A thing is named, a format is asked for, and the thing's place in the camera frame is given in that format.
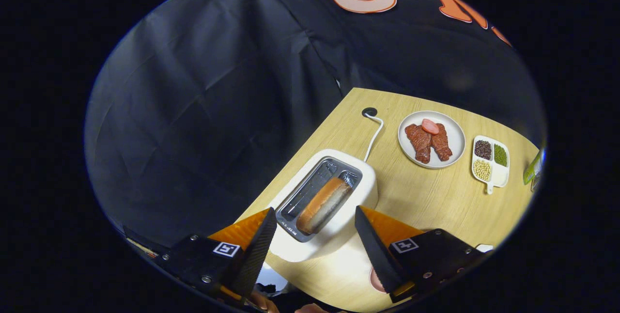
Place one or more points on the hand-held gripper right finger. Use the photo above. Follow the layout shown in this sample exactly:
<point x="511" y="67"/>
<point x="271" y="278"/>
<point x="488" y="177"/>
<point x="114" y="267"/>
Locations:
<point x="375" y="255"/>

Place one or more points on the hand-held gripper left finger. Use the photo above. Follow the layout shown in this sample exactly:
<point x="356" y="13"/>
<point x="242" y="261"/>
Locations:
<point x="256" y="250"/>

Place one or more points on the round-topped toast slice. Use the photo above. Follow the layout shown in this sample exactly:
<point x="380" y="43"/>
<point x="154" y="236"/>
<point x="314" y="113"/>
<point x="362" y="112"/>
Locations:
<point x="322" y="206"/>

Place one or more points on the pink plate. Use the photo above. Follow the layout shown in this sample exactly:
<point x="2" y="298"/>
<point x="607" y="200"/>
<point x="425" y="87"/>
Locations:
<point x="376" y="280"/>

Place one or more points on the white toaster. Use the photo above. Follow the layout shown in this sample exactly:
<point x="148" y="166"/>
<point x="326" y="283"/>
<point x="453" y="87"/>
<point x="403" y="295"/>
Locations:
<point x="367" y="183"/>

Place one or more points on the brown meat piece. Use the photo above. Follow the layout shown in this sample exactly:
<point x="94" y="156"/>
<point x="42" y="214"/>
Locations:
<point x="419" y="144"/>
<point x="441" y="146"/>

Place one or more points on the pile of yellow soybeans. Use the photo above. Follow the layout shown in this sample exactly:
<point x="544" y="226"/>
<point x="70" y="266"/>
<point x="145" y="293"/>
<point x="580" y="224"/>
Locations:
<point x="482" y="169"/>

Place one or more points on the pink sausage slice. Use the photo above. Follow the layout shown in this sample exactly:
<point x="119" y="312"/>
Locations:
<point x="430" y="126"/>

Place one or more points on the white round plate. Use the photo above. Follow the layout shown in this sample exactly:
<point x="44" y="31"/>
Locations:
<point x="455" y="138"/>

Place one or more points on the white divided dish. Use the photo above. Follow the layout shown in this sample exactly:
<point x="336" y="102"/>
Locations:
<point x="499" y="175"/>

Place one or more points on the pile of dark beans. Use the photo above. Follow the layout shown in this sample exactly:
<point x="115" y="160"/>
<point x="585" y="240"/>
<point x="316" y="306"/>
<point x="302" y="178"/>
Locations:
<point x="483" y="149"/>

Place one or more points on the black backdrop cloth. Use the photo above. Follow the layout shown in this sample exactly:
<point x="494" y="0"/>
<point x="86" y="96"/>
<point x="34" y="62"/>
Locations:
<point x="193" y="109"/>

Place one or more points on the pile of green beans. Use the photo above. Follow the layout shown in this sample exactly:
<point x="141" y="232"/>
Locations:
<point x="500" y="155"/>

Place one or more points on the green labelled metal bottle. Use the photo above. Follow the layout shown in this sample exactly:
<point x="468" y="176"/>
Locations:
<point x="532" y="172"/>

